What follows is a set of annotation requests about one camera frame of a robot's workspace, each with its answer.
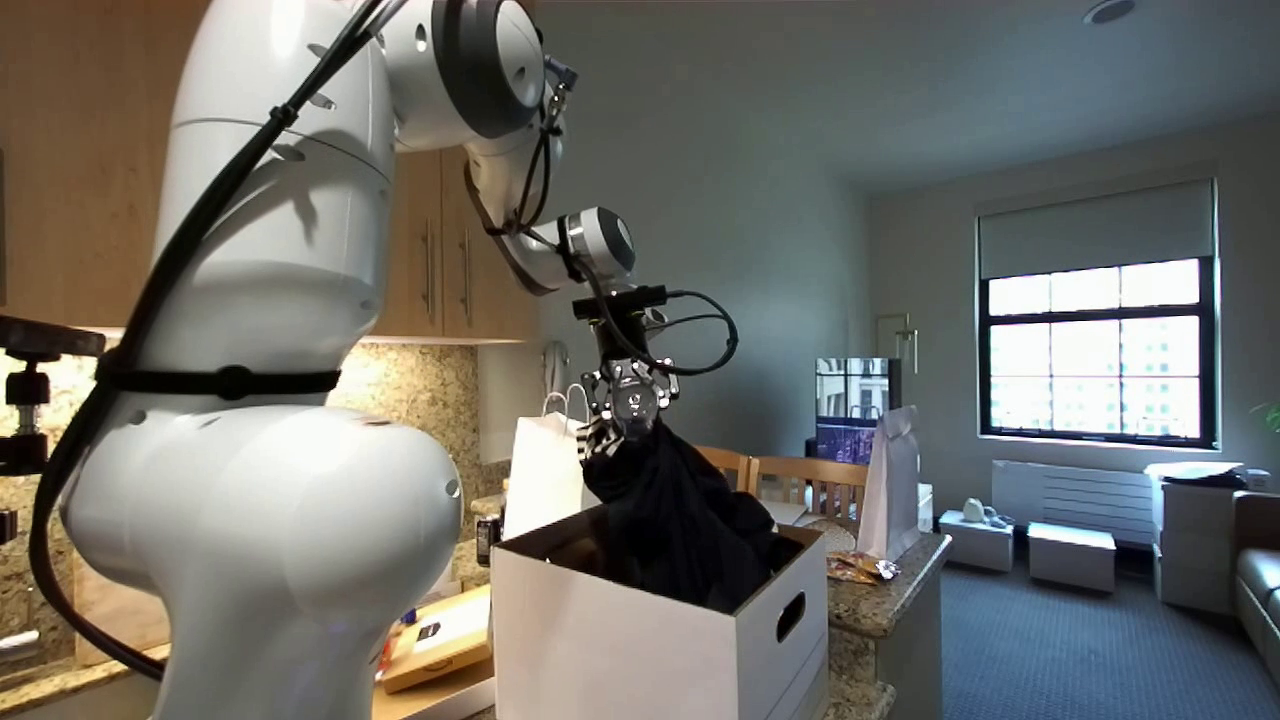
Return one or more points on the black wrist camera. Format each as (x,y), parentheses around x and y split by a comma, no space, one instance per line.
(617,300)

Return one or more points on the white ottoman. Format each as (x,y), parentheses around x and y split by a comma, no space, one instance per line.
(979,545)
(1068,559)

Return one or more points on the small colourful packet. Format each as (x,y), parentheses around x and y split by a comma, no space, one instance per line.
(866,570)

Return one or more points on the white paper bag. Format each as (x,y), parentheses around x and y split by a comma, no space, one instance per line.
(543,466)

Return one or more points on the brown flat board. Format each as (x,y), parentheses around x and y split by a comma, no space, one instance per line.
(427,700)

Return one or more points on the grey sofa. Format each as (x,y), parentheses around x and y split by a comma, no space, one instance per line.
(1261,602)

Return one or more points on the clear Fiji water bottle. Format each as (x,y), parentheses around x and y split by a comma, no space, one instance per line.
(624,402)

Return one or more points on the white radiator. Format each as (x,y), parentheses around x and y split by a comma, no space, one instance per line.
(1066,497)

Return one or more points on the white cardboard box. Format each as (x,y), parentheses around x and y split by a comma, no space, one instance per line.
(642,654)

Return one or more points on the black-framed window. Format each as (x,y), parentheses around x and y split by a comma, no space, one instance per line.
(1094,345)

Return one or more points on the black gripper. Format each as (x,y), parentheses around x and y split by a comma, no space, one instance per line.
(624,345)

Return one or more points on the wooden chair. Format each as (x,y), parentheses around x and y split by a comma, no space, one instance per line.
(727,466)
(812,483)

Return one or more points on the white low cabinet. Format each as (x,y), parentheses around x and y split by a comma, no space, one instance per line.
(1192,541)

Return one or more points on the dark white-striped Adidas jacket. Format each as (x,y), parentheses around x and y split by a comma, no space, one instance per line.
(682,521)

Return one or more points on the black camera tripod mount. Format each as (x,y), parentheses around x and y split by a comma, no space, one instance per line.
(42,342)

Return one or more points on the wooden wall cabinets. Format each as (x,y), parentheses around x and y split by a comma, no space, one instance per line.
(81,135)

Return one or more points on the grey roller blind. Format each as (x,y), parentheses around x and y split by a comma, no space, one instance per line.
(1094,225)

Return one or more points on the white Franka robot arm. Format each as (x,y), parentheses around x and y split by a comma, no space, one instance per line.
(267,505)

